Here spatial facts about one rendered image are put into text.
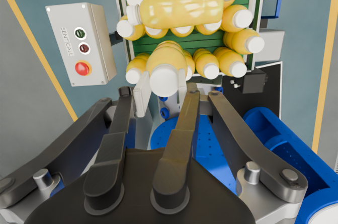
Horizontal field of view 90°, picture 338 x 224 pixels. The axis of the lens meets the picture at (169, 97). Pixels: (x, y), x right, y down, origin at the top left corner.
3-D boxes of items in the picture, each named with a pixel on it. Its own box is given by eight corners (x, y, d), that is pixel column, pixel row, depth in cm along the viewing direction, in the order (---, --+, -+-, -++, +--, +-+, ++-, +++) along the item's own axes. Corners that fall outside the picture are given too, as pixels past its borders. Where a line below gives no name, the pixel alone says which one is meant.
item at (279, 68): (229, 182, 215) (233, 193, 201) (214, 70, 156) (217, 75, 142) (272, 176, 208) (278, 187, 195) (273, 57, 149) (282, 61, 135)
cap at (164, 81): (149, 66, 22) (147, 69, 21) (178, 65, 22) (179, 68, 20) (151, 93, 24) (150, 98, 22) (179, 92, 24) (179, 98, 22)
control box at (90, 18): (88, 76, 56) (71, 87, 47) (69, 8, 48) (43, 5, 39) (117, 74, 56) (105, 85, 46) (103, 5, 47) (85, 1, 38)
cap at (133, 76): (143, 75, 47) (142, 77, 46) (134, 85, 48) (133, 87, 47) (133, 66, 46) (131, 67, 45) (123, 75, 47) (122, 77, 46)
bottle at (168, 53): (153, 40, 38) (135, 54, 21) (184, 39, 38) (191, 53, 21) (155, 70, 41) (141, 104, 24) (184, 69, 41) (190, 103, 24)
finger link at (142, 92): (144, 117, 17) (137, 118, 17) (151, 91, 23) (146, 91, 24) (140, 89, 16) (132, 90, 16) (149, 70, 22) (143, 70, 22)
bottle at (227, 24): (212, 31, 59) (227, 36, 42) (211, 9, 56) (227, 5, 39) (233, 28, 58) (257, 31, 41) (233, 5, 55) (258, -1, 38)
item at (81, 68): (79, 75, 46) (76, 76, 45) (75, 61, 44) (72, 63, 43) (91, 74, 46) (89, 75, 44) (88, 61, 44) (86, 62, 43)
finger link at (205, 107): (187, 102, 14) (223, 100, 14) (185, 82, 19) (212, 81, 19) (187, 117, 15) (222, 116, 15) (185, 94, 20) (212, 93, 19)
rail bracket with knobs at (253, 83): (227, 84, 66) (236, 94, 57) (229, 66, 63) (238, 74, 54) (253, 82, 66) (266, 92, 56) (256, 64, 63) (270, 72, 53)
